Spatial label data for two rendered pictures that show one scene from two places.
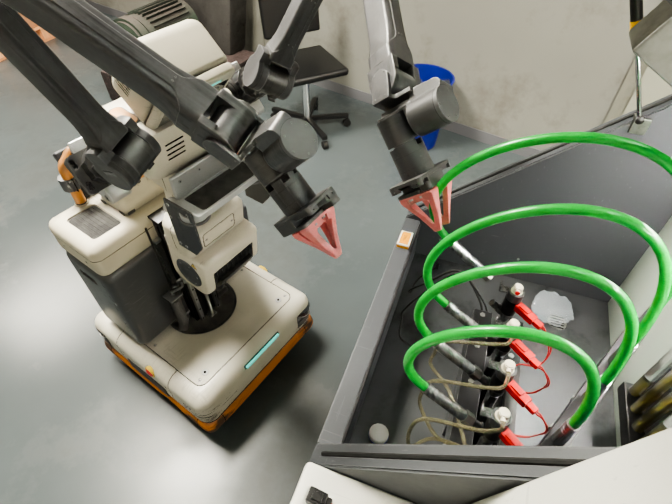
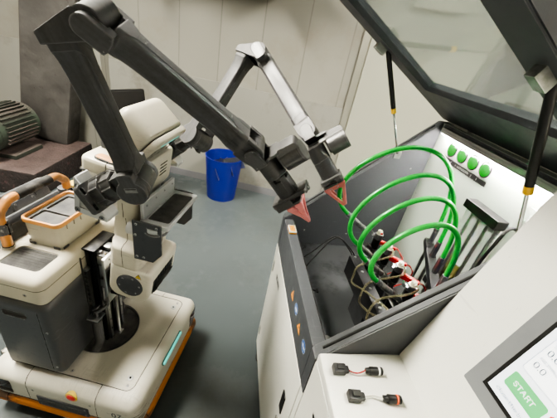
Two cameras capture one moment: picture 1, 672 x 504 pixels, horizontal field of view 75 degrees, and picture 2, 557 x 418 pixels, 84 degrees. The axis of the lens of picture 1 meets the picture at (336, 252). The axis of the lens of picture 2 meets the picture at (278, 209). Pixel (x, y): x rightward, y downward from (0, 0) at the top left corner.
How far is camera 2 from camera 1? 47 cm
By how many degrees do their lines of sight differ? 30
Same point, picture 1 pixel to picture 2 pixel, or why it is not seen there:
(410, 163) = (330, 169)
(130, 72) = (210, 110)
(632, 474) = (516, 250)
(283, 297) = (176, 304)
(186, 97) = (239, 127)
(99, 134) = (133, 161)
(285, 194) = (287, 183)
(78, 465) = not seen: outside the picture
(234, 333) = (146, 340)
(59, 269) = not seen: outside the picture
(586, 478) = (493, 267)
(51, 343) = not seen: outside the picture
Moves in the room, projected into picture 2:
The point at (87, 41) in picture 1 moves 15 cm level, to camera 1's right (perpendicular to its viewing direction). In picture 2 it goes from (187, 90) to (255, 96)
